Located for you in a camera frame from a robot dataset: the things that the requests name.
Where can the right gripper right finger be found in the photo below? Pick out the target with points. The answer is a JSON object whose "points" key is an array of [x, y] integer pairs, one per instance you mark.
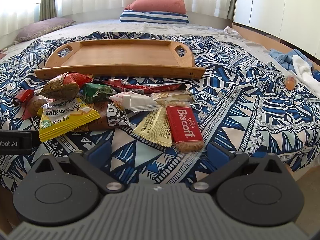
{"points": [[228, 164]]}

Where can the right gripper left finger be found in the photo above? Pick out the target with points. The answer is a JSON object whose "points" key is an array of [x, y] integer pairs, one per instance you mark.
{"points": [[89, 164]]}

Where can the red label cracker pack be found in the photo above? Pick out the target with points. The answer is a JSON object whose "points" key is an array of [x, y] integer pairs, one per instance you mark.
{"points": [[33, 107]]}

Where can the small red snack bar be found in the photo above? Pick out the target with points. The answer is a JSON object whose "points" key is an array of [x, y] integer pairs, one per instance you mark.
{"points": [[23, 96]]}

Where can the red Biscoff biscuit pack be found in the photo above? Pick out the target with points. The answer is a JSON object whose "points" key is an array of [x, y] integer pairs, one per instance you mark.
{"points": [[184, 128]]}

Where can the yellow Americ snack pack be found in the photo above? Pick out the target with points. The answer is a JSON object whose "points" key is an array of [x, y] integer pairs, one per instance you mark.
{"points": [[62, 116]]}

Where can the green snack packet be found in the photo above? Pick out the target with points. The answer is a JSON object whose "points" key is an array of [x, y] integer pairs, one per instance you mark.
{"points": [[93, 92]]}

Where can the pale yellow snack packet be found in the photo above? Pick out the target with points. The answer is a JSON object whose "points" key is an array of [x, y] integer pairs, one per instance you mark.
{"points": [[155, 127]]}

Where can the white pink snack packet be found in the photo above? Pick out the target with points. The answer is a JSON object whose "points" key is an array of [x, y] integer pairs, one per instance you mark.
{"points": [[135, 102]]}

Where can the clear cracker packet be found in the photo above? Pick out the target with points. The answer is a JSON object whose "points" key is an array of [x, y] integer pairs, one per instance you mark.
{"points": [[175, 95]]}

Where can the red gold nut bag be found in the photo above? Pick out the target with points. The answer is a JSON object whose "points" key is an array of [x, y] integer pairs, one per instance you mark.
{"points": [[65, 86]]}

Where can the long red snack bar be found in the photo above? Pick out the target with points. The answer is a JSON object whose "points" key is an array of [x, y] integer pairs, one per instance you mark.
{"points": [[123, 86]]}

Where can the brown peanut snack pack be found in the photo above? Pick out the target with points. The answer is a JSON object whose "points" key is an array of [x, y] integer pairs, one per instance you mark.
{"points": [[111, 116]]}

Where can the blue patterned blanket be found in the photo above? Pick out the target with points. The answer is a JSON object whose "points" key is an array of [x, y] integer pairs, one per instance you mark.
{"points": [[241, 104]]}

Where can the orange jelly cup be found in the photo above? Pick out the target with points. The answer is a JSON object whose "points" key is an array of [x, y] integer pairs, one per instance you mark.
{"points": [[290, 82]]}

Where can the wooden serving tray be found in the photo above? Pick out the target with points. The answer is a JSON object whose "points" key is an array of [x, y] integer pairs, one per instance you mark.
{"points": [[123, 57]]}

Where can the purple pillow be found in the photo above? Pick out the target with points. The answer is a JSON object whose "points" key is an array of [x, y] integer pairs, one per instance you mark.
{"points": [[41, 28]]}

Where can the blue cloth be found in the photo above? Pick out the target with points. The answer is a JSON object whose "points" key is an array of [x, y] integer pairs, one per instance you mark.
{"points": [[286, 61]]}

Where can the white cloth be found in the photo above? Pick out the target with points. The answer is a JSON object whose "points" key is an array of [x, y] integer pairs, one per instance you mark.
{"points": [[304, 74]]}

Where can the green drape curtain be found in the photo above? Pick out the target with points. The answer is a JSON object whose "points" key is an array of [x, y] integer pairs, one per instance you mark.
{"points": [[47, 10]]}

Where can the grey bed sheet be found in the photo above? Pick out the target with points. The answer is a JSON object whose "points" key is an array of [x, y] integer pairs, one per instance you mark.
{"points": [[84, 29]]}

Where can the blue white striped pillow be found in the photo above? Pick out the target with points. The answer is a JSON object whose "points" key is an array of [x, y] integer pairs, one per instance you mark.
{"points": [[153, 17]]}

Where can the white wardrobe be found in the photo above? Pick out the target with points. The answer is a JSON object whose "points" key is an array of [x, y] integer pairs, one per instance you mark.
{"points": [[294, 21]]}

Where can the red pillow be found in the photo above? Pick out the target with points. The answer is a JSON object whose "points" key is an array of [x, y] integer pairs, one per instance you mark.
{"points": [[176, 6]]}

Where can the wooden bed frame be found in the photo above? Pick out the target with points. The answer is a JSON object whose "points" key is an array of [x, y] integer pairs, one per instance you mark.
{"points": [[271, 42]]}

